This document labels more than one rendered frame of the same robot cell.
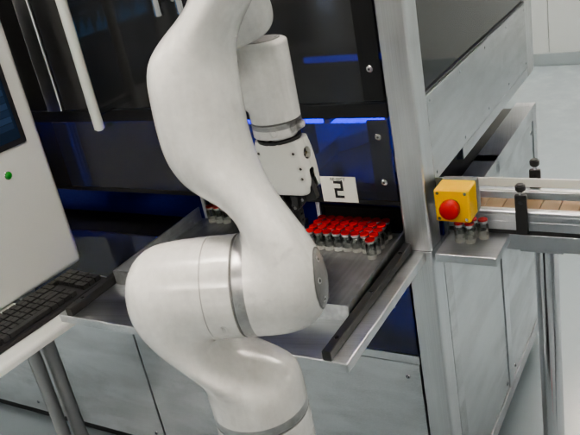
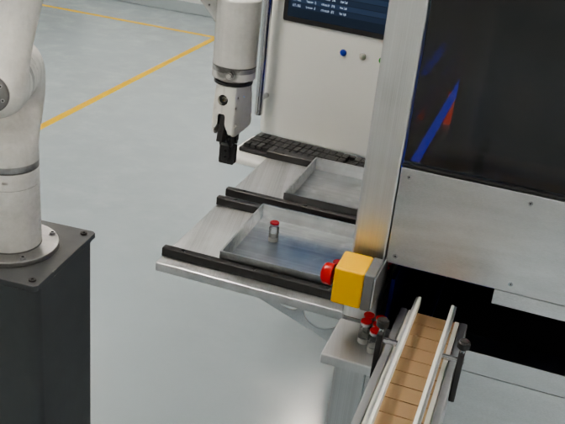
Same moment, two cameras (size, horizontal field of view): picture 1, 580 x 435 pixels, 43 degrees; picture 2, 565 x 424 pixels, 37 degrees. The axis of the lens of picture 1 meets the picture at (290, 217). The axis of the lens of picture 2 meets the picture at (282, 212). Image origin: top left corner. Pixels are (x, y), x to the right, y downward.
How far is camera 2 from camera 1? 1.77 m
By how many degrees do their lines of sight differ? 66
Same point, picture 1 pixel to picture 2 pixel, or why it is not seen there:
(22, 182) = not seen: hidden behind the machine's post
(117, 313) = (265, 172)
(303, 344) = (191, 245)
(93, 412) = not seen: hidden behind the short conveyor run
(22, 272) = (352, 135)
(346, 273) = (307, 266)
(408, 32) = (382, 81)
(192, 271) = not seen: outside the picture
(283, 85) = (220, 34)
